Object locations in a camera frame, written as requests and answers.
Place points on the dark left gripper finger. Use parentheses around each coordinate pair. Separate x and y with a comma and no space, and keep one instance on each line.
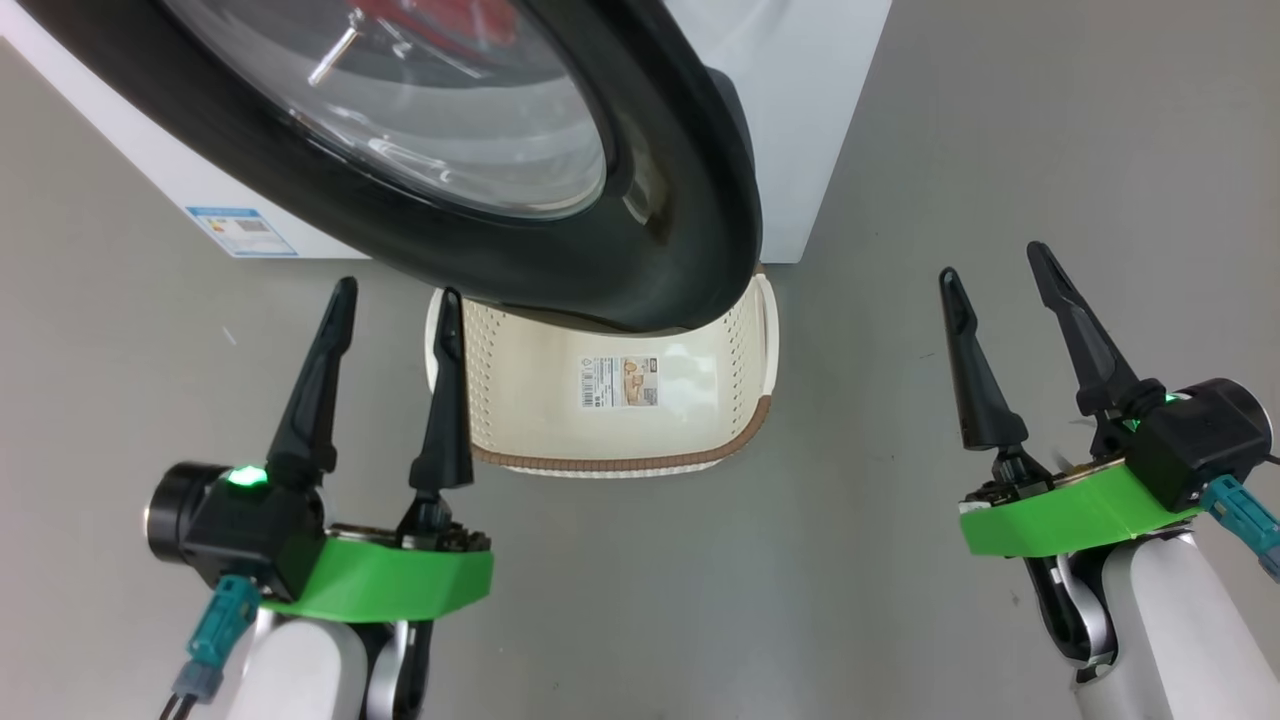
(312,400)
(445,420)

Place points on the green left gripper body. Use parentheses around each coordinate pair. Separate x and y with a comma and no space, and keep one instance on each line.
(400,580)

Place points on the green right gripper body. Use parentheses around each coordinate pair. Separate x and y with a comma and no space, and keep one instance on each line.
(1070,520)

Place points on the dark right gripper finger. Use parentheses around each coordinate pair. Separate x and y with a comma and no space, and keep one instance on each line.
(1090,350)
(980,390)

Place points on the black round washer door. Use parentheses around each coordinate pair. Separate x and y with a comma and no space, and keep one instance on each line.
(680,250)

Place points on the red garment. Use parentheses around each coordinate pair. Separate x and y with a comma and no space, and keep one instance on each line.
(440,20)

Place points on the cream perforated laundry basket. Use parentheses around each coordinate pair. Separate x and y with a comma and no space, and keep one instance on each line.
(540,400)

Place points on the paper basket label sticker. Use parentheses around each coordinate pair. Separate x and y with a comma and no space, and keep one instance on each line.
(620,382)

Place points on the white front-load washing machine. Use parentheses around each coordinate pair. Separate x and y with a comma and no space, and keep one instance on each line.
(800,120)

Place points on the blue energy label sticker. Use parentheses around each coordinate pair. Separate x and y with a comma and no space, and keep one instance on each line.
(245,232)

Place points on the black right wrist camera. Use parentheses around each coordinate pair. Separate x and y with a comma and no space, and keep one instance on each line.
(1200,440)

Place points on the teal right camera connector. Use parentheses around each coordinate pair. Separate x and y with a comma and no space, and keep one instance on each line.
(1245,520)

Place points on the teal camera connector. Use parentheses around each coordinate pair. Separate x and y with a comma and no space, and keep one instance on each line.
(222,625)
(1245,520)

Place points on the teal left camera connector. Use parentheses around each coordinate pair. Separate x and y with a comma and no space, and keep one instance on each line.
(222,625)

